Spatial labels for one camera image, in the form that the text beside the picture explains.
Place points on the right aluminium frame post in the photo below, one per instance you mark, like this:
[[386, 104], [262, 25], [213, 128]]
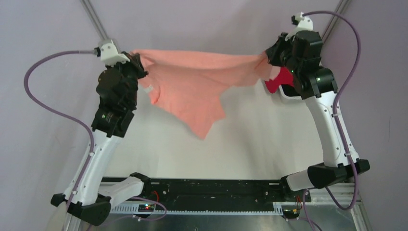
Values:
[[340, 9]]

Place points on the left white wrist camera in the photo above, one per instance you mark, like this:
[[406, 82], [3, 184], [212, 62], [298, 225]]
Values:
[[108, 53]]

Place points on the controller board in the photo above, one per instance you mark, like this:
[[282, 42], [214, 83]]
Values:
[[290, 214], [146, 208]]

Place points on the aluminium frame post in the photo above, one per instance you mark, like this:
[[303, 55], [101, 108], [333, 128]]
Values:
[[340, 9], [94, 18]]

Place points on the left controller board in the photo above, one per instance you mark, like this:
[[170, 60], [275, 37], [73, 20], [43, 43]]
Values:
[[146, 208]]

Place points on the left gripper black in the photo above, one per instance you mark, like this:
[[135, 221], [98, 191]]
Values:
[[135, 63]]

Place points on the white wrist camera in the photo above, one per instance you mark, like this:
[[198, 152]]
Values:
[[302, 23], [108, 53]]

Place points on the white plastic basket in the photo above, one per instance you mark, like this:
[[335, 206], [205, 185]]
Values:
[[285, 97]]

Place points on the black t-shirt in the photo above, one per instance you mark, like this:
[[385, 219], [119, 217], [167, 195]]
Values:
[[290, 91]]

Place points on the salmon pink t-shirt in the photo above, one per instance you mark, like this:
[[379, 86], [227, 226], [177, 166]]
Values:
[[189, 84]]

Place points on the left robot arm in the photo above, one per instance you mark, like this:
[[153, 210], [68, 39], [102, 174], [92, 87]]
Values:
[[85, 199]]

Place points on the left aluminium frame post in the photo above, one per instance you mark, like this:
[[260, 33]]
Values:
[[94, 18]]

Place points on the right controller board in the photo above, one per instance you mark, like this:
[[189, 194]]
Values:
[[290, 214]]

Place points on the red t-shirt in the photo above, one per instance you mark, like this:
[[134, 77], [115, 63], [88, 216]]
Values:
[[284, 77]]

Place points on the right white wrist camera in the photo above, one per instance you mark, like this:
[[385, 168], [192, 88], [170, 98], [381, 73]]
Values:
[[302, 23]]

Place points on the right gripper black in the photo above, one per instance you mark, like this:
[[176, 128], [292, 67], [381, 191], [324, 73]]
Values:
[[274, 52]]

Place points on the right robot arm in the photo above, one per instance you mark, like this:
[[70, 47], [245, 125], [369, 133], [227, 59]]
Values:
[[340, 160]]

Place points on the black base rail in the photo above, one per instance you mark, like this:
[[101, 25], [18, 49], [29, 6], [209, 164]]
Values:
[[230, 196]]

